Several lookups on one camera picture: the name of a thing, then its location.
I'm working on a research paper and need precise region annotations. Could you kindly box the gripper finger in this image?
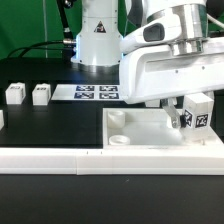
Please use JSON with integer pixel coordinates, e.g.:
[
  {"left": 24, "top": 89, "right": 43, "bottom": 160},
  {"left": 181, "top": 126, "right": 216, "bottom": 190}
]
[{"left": 162, "top": 98, "right": 181, "bottom": 128}]

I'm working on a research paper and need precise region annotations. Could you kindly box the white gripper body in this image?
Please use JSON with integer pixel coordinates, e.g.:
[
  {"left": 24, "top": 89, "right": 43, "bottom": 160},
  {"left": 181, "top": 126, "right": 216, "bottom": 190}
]
[{"left": 119, "top": 46, "right": 224, "bottom": 104}]

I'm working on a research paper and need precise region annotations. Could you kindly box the white square table top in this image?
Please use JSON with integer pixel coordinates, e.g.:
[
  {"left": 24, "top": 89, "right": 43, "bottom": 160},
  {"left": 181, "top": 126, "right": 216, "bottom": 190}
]
[{"left": 102, "top": 108, "right": 222, "bottom": 148}]

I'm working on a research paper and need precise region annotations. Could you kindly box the white L-shaped fence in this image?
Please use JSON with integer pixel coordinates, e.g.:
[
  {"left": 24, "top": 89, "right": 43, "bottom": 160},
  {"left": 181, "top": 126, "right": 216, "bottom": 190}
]
[{"left": 0, "top": 143, "right": 224, "bottom": 175}]

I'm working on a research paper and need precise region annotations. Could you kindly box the white sheet with markers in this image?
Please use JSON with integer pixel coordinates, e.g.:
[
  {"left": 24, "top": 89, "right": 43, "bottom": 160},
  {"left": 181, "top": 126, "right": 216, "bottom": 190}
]
[{"left": 52, "top": 84, "right": 120, "bottom": 101}]

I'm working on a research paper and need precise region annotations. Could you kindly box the white block at left edge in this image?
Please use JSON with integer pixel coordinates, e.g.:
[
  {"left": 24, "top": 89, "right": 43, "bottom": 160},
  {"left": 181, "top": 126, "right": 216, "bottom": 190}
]
[{"left": 0, "top": 110, "right": 4, "bottom": 131}]

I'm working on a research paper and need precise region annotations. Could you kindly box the black cable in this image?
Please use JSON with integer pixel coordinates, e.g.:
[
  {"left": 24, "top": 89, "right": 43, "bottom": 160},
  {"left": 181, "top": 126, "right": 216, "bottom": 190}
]
[{"left": 6, "top": 38, "right": 78, "bottom": 59}]

